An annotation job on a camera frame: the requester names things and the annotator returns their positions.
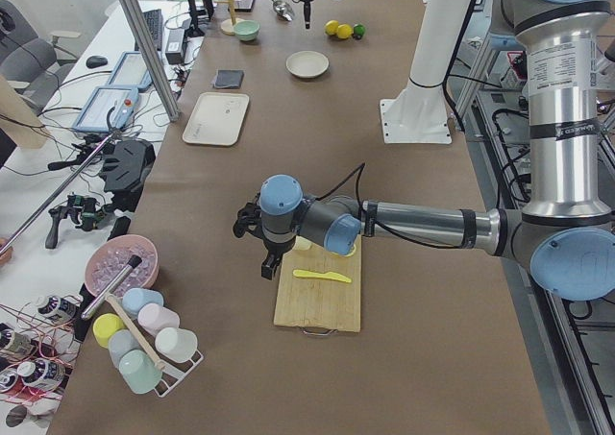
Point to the white cup rack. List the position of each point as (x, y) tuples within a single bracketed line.
[(173, 374)]

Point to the black device on desk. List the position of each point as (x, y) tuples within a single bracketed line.
[(125, 170)]

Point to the mint green cup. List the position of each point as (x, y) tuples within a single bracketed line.
[(139, 371)]

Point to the grey cup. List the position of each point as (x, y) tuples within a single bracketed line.
[(120, 344)]

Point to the yellow lemon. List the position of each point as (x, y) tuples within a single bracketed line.
[(331, 27), (344, 31)]

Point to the wooden mug tree stand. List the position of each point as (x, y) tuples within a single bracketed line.
[(227, 26)]

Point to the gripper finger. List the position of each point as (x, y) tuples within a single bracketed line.
[(305, 14), (276, 264), (309, 15), (268, 268)]

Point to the yellow plastic knife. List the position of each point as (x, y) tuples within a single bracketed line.
[(330, 275)]

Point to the teach pendant near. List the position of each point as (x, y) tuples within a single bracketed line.
[(108, 107)]

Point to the mint green bowl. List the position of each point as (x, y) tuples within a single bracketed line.
[(246, 30)]

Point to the grey office chair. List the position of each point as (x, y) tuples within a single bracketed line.
[(28, 58)]

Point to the pink cup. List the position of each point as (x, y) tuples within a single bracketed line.
[(153, 318)]

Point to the teach pendant far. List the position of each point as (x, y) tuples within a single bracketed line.
[(131, 70)]

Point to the round cream plate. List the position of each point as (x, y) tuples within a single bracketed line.
[(307, 64)]

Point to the wooden cutting board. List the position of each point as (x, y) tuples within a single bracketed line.
[(319, 306)]

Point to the white cup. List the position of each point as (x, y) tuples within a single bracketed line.
[(177, 344)]

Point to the metal ice tongs handle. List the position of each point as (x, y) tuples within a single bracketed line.
[(133, 262)]

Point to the blue cup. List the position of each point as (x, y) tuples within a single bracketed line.
[(136, 298)]

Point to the grey folded cloth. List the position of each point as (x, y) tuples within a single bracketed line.
[(228, 79)]

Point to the yellow lemon upper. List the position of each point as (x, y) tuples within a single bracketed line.
[(344, 31)]

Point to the metal scoop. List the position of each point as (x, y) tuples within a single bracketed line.
[(283, 10)]

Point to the yellow cup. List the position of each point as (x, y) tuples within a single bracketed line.
[(105, 326)]

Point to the black keyboard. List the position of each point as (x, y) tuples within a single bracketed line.
[(155, 25)]

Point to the lemon slice back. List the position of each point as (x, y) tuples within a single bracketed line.
[(352, 251)]

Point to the aluminium frame post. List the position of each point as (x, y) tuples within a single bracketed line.
[(142, 36)]

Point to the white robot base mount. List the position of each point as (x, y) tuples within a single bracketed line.
[(418, 114)]

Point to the pink bowl with ice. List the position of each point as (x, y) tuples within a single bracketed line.
[(114, 255)]

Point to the black computer mouse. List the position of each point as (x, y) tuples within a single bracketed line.
[(96, 62)]

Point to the white steamed bun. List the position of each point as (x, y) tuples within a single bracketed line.
[(301, 244)]

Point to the cream rabbit tray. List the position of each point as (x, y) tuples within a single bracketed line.
[(216, 119)]

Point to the teach pendant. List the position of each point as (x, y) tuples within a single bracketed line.
[(131, 70), (108, 107)]

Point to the yellow lemon lower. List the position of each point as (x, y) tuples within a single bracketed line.
[(331, 27)]

